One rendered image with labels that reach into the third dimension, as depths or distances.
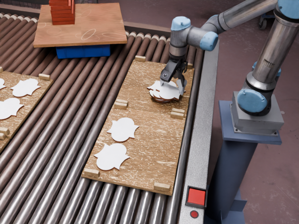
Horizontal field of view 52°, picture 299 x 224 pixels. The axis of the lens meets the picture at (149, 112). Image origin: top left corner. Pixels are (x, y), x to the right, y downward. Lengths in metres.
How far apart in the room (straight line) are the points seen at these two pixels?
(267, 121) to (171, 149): 0.47
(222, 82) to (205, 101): 1.74
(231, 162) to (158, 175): 0.61
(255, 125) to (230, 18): 0.50
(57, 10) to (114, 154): 0.98
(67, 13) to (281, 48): 1.22
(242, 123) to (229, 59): 2.27
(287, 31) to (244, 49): 2.82
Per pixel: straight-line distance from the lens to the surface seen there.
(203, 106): 1.52
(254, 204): 2.36
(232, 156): 1.67
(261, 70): 1.21
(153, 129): 1.35
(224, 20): 1.32
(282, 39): 1.14
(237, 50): 3.89
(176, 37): 1.29
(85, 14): 2.03
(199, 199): 1.17
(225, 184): 1.86
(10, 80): 1.71
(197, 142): 1.35
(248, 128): 1.49
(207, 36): 1.25
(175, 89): 1.47
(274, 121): 1.48
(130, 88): 1.56
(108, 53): 1.82
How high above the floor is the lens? 1.91
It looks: 43 degrees down
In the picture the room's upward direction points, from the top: 3 degrees clockwise
